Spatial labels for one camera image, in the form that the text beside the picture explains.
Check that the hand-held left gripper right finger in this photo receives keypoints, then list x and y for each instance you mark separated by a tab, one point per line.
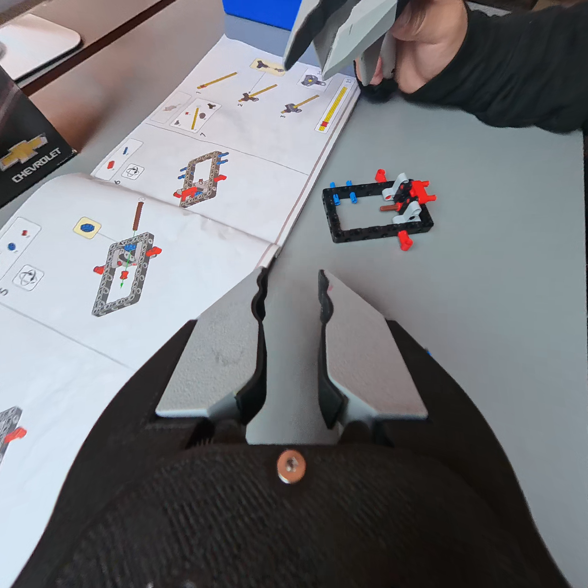
367	363

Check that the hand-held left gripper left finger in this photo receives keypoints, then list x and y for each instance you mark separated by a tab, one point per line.
216	363

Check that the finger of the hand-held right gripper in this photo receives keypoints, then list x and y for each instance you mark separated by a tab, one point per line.
305	32
363	32

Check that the black lego frame assembly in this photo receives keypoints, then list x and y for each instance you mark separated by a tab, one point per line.
367	233

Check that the black lego set box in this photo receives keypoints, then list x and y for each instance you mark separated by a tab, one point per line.
27	138

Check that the person's right hand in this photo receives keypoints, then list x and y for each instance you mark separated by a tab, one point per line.
427	41

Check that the blue plastic bin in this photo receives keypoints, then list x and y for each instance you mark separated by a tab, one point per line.
257	13

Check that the white instruction booklet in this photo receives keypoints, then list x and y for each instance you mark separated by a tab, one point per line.
257	183

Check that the silver stand base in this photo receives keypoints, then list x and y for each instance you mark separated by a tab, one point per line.
36	46

